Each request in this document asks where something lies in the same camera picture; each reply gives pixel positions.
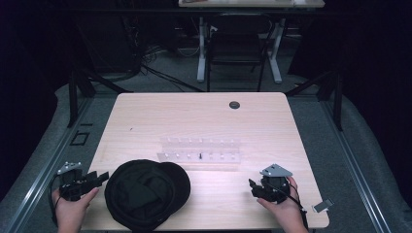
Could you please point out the black metal stand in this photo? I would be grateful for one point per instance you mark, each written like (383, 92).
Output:
(336, 97)
(74, 97)

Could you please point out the person's left hand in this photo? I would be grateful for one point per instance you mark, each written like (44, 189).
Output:
(73, 212)

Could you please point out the person's right hand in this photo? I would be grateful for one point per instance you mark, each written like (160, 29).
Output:
(286, 213)

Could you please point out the round black desk grommet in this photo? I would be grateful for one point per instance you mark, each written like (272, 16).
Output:
(234, 105)

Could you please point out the clear acrylic rack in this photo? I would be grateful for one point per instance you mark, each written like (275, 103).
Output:
(200, 150)

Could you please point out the black chair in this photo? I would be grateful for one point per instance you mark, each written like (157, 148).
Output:
(238, 48)

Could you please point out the black cap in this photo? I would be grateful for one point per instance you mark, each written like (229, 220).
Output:
(145, 194)

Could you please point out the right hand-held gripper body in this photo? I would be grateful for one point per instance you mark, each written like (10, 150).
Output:
(275, 186)

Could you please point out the aluminium floor rail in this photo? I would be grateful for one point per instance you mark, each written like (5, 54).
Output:
(48, 168)
(356, 168)

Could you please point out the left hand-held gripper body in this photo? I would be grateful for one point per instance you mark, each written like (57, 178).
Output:
(73, 184)

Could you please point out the small grey metal bracket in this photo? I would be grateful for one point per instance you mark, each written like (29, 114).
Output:
(322, 206)

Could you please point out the white-legged desk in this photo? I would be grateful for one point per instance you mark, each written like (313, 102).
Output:
(202, 48)

